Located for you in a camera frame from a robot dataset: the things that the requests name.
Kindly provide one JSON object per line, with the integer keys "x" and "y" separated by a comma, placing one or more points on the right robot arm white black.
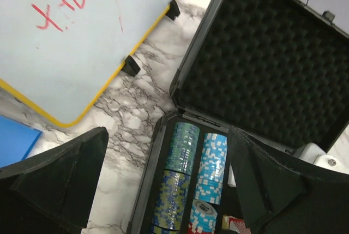
{"x": 313, "y": 154}

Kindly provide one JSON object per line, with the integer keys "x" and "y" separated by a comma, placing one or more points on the green chip stack row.
{"x": 174, "y": 186}

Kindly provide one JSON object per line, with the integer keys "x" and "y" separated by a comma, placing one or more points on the black poker set case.
{"x": 275, "y": 69}

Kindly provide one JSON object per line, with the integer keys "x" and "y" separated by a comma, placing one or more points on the light blue chip stack row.
{"x": 209, "y": 185}

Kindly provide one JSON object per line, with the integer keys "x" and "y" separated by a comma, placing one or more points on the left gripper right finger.
{"x": 279, "y": 193}

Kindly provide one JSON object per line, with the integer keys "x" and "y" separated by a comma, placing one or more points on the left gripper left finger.
{"x": 53, "y": 192}

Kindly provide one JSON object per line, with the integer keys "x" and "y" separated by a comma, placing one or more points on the blue flat sheet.
{"x": 17, "y": 141}

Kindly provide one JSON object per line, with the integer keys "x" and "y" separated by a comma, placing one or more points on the whiteboard with yellow frame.
{"x": 58, "y": 56}

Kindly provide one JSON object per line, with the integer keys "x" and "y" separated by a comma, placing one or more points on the red playing card deck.
{"x": 234, "y": 224}

